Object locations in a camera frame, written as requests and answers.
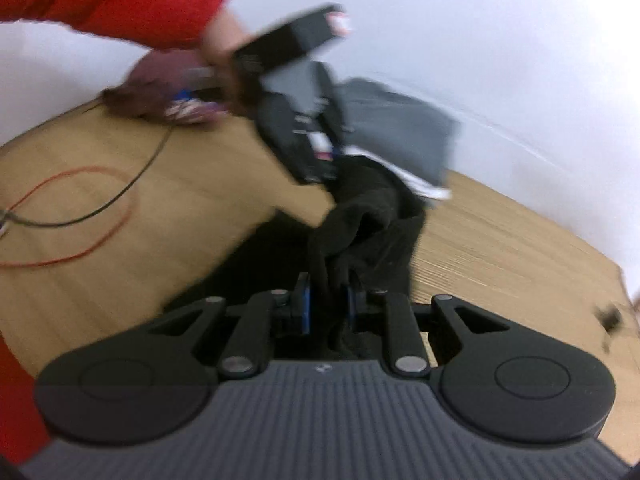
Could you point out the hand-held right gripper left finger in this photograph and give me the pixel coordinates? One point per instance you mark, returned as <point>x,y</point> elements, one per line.
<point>302,306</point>

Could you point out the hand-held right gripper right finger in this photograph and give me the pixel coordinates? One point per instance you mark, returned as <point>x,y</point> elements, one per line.
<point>351,305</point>

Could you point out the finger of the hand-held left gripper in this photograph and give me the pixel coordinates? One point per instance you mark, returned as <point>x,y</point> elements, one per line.
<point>312,160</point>
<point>332,105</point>

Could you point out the black long-sleeve sweater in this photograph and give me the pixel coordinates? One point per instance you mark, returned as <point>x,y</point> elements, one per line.
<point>360,220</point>

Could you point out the folded grey garment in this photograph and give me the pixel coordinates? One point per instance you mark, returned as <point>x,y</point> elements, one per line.
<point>400,130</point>

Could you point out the maroon patterned pillow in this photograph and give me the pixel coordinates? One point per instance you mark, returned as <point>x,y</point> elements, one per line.
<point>150,95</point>

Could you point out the small black device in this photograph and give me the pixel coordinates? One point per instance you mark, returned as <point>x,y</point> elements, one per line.
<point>611,317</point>

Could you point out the person's red clothing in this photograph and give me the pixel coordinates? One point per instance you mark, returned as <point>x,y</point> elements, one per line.
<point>17,400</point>

